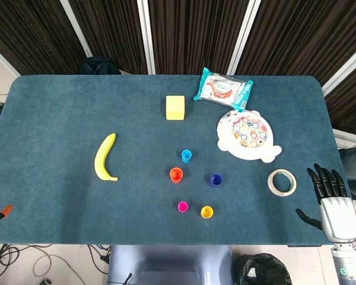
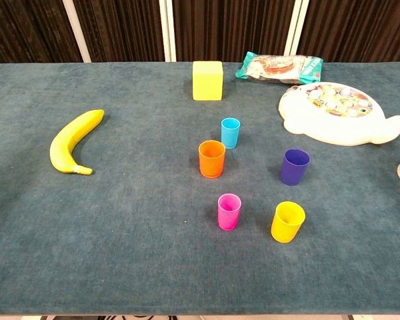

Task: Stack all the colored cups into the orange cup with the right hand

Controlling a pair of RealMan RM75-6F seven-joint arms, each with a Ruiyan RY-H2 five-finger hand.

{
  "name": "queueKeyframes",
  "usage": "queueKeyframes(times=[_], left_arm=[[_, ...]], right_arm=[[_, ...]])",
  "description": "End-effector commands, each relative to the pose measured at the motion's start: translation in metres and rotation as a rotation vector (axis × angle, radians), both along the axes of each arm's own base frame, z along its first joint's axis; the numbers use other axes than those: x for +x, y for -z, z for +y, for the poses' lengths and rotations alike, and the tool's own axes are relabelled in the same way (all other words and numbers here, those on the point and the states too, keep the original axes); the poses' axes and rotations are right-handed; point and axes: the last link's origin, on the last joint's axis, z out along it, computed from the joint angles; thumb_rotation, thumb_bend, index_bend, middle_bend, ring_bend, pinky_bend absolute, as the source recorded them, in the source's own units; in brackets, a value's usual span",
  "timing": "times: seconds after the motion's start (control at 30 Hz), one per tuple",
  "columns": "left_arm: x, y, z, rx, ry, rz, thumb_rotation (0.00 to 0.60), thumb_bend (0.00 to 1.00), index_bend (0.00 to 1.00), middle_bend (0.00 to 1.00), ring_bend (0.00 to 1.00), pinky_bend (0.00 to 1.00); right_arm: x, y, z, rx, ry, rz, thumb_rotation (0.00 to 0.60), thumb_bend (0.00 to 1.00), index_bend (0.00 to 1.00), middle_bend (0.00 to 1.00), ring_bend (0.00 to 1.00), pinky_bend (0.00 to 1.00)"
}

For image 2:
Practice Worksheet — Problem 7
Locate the blue plastic cup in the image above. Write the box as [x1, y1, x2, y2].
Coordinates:
[221, 117, 241, 150]

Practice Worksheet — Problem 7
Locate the pink plastic cup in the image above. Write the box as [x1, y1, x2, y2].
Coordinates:
[217, 193, 243, 231]

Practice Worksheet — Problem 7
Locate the purple plastic cup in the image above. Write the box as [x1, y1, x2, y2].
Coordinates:
[279, 148, 311, 186]

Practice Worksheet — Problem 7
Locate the yellow plastic cup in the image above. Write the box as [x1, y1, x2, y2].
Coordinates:
[270, 201, 307, 244]

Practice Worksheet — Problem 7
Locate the orange plastic cup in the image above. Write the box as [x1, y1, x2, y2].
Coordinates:
[198, 139, 227, 179]

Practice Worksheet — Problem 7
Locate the yellow cube block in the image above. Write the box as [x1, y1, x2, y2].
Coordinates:
[191, 60, 225, 102]

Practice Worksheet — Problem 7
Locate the teal table cloth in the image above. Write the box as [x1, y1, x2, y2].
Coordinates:
[0, 61, 400, 316]

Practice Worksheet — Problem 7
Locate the teal snack packet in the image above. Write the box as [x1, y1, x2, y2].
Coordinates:
[235, 51, 325, 86]

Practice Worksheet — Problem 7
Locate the white fish toy board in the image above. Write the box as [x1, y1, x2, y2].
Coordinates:
[278, 81, 400, 147]

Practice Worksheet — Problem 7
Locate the yellow toy banana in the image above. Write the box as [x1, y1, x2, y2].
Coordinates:
[49, 109, 105, 176]

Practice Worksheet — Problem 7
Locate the dark brown partition panel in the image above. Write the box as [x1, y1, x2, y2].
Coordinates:
[298, 0, 400, 64]
[72, 0, 169, 63]
[171, 0, 296, 63]
[0, 0, 84, 64]

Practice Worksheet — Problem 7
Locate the white partition frame post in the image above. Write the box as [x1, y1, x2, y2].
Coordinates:
[283, 0, 311, 57]
[61, 0, 92, 63]
[158, 0, 177, 63]

